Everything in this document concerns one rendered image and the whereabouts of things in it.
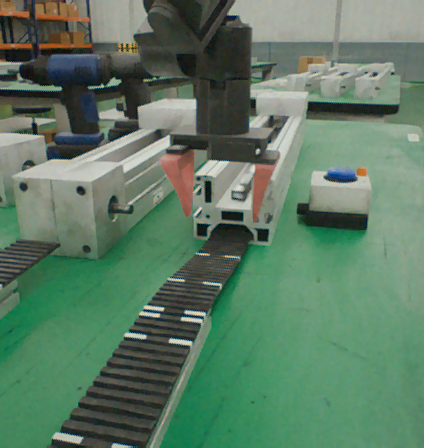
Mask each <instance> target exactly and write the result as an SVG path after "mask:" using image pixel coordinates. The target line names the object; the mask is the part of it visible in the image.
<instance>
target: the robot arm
mask: <svg viewBox="0 0 424 448"><path fill-rule="evenodd" d="M235 1H236V0H142V4H143V8H144V10H145V12H146V13H147V16H146V17H145V19H144V20H143V22H142V23H141V25H140V26H139V27H138V29H137V30H136V32H135V33H134V35H133V39H134V41H135V42H136V44H137V45H138V47H139V56H140V60H141V62H142V65H143V66H144V68H145V69H146V70H147V72H149V73H150V74H152V75H154V76H162V77H177V78H192V79H195V78H199V77H204V78H206V79H201V78H199V79H196V125H184V126H182V127H180V128H178V129H176V130H174V131H173V132H171V133H169V145H170V146H168V147H166V153H165V154H164V155H163V156H162V157H160V165H161V166H162V168H163V170H164V172H165V173H166V175H167V177H168V179H169V180H170V182H171V184H172V186H173V187H174V189H175V191H176V193H177V195H178V197H179V200H180V203H181V206H182V209H183V211H184V214H185V217H189V216H190V215H191V213H192V202H193V180H194V153H195V150H194V149H197V150H207V160H212V161H229V162H244V163H255V165H254V183H253V206H252V219H253V223H256V222H257V219H258V216H259V212H260V208H261V205H262V201H263V197H264V193H265V190H266V188H267V186H268V184H269V182H270V179H271V177H272V175H273V173H274V171H275V169H276V166H277V164H278V162H279V160H280V158H281V152H280V150H269V149H267V148H268V144H271V143H272V141H273V129H271V128H252V127H249V118H250V90H251V63H252V35H253V27H250V23H243V22H242V21H241V19H240V15H226V14H227V12H228V11H229V9H231V7H232V6H233V4H234V3H235ZM257 149H260V152H259V153H258V154H256V150H257Z"/></svg>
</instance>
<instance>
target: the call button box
mask: <svg viewBox="0 0 424 448"><path fill-rule="evenodd" d="M371 191H372V190H371V187H370V183H369V179H368V175H367V176H360V175H357V173H356V177H355V178H352V179H336V178H331V177H328V176H326V172H325V171H314V172H313V175H312V181H311V188H310V201H309V203H298V205H297V215H304V216H308V225H311V226H322V227H335V228H348V229H361V230H367V228H368V223H369V213H370V199H371Z"/></svg>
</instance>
